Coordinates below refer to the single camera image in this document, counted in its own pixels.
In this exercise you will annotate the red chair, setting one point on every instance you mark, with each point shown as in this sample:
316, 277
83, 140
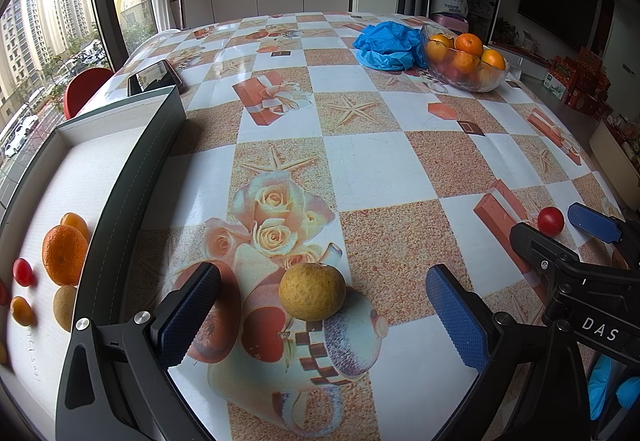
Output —
85, 86

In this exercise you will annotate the small orange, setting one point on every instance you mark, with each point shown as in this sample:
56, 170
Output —
462, 61

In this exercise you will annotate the brown-yellow round fruit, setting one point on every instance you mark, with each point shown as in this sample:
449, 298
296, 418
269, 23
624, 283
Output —
311, 291
65, 311

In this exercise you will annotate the black smartphone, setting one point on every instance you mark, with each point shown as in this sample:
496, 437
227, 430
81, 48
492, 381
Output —
152, 76

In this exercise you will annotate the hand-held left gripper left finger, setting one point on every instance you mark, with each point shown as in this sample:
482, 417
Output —
187, 316

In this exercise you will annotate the stack of red gift boxes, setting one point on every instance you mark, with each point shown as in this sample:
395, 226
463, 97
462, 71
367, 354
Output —
585, 81

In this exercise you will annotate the green potted plant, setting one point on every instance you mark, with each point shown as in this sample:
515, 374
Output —
506, 30

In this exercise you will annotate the yellowish orange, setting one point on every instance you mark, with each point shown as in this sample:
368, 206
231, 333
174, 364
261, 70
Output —
492, 60
440, 46

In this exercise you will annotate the person's right hand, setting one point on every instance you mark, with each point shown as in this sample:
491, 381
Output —
607, 386

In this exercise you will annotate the white curved cabinet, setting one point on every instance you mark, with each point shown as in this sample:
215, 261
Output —
607, 156

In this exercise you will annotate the pink plastic stool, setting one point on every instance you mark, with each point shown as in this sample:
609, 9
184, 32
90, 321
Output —
452, 23

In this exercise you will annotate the clear glass bowl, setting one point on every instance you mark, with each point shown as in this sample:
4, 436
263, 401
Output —
470, 81

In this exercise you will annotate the small mandarin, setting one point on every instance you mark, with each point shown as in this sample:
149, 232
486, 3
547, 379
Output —
76, 222
21, 311

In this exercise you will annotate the shallow grey box white inside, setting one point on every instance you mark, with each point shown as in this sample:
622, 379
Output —
100, 161

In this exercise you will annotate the large deep orange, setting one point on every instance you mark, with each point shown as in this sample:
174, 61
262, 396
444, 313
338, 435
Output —
469, 45
64, 255

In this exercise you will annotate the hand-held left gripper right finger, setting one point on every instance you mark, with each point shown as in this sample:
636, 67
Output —
457, 316

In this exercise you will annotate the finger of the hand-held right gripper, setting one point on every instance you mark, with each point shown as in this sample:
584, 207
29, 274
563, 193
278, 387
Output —
530, 241
592, 220

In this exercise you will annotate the small red tomato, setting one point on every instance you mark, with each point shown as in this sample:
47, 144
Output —
551, 221
22, 271

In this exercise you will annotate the blue plastic bag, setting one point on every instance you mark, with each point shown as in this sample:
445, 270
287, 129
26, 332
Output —
385, 46

